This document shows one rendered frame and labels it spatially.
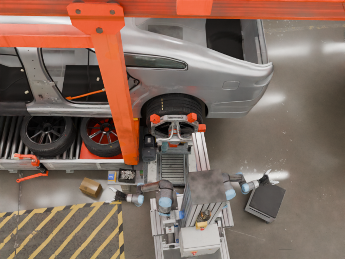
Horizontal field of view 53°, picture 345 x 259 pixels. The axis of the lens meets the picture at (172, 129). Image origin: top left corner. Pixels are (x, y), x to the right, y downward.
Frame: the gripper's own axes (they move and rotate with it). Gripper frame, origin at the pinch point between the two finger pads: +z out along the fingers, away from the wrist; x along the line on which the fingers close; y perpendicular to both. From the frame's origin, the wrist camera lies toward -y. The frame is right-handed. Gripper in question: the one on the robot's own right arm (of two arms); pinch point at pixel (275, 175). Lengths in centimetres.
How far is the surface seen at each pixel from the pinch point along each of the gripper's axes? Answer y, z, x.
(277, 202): 90, 26, 1
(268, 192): 89, 22, -13
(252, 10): -182, -44, -33
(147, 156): 71, -102, -107
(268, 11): -182, -36, -28
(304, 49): 94, 208, -215
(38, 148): 53, -225, -157
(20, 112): 11, -228, -185
